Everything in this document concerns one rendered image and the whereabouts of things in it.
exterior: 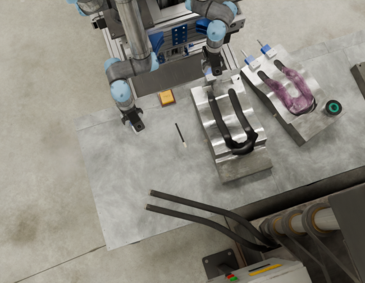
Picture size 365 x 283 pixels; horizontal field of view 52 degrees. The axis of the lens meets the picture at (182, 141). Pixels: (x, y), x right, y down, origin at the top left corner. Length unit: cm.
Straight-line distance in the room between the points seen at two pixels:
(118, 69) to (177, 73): 117
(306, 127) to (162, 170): 74
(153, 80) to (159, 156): 91
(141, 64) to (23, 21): 199
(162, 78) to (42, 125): 96
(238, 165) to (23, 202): 165
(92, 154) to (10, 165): 114
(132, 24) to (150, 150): 71
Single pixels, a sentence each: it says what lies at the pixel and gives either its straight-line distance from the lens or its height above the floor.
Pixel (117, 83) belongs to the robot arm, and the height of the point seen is 128.
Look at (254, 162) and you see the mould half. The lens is 185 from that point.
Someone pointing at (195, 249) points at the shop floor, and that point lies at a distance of 265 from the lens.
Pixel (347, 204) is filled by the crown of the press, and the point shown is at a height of 190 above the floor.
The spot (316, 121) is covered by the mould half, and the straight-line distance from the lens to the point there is 193.
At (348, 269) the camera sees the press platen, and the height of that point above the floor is 154.
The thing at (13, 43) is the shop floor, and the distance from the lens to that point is 335.
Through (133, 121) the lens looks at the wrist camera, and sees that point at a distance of 167.
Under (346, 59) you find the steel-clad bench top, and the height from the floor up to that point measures 80.
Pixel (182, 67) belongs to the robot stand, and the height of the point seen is 21.
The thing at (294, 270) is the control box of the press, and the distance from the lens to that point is 122.
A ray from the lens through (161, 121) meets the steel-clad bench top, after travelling 195.
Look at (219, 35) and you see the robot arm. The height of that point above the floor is 127.
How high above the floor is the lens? 265
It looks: 75 degrees down
